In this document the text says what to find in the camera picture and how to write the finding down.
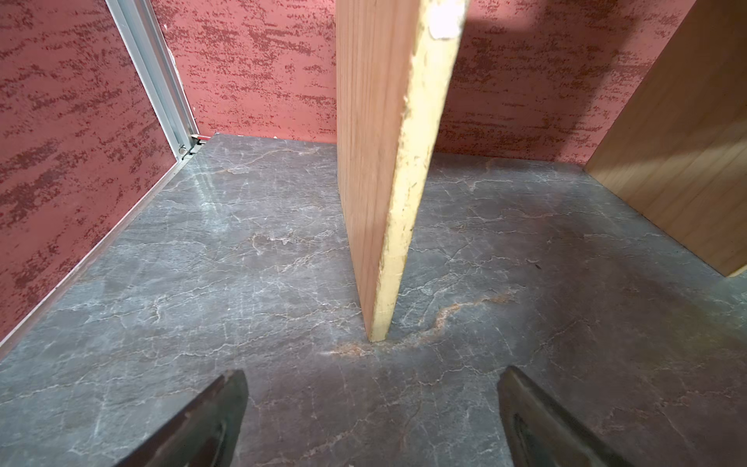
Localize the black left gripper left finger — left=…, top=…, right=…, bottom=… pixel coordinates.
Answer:
left=118, top=370, right=249, bottom=466

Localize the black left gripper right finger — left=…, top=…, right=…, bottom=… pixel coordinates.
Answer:
left=497, top=366, right=631, bottom=467

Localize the wooden shelf unit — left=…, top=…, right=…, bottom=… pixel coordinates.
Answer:
left=335, top=1, right=746, bottom=342

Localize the left aluminium corner post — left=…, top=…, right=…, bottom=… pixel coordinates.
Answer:
left=106, top=0, right=200, bottom=161

